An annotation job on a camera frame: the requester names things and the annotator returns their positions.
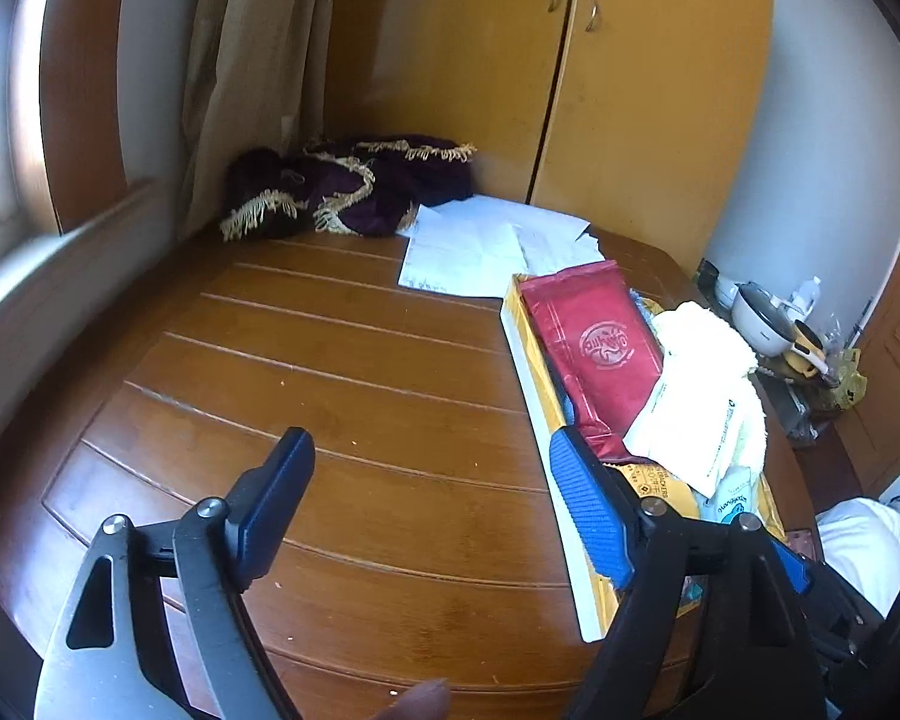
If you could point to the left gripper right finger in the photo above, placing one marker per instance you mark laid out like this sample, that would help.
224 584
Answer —
753 656

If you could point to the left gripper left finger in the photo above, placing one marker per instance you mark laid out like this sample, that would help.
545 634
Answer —
111 654

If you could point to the teal small box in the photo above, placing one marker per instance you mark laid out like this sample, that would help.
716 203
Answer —
735 494

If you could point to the pale yellow fluffy cloth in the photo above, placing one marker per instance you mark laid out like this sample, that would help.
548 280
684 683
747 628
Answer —
695 340

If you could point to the red foil pouch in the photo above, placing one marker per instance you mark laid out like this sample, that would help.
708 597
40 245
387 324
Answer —
604 354

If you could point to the yellow snack packet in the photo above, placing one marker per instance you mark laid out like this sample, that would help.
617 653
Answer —
651 480

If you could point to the white desiccant packet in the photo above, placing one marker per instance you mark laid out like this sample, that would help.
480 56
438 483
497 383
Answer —
690 426

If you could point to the person's left hand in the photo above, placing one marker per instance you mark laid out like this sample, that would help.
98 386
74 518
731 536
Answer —
425 701

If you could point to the wooden door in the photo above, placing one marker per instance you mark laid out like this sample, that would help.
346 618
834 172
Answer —
870 433

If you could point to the cluttered side table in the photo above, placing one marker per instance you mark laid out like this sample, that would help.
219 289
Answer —
812 383

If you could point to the yellow cardboard box tray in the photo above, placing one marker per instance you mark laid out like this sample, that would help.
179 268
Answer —
593 536

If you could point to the white rice cooker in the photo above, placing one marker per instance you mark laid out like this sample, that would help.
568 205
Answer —
760 322

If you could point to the white paper sheets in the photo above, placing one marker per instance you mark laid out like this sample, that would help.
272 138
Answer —
473 248

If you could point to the purple velvet fringed cloth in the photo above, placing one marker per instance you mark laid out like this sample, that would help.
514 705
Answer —
361 186

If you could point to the wooden wardrobe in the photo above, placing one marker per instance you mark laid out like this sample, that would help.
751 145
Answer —
633 114

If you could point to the beige curtain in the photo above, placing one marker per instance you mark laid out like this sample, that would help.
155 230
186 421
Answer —
256 76

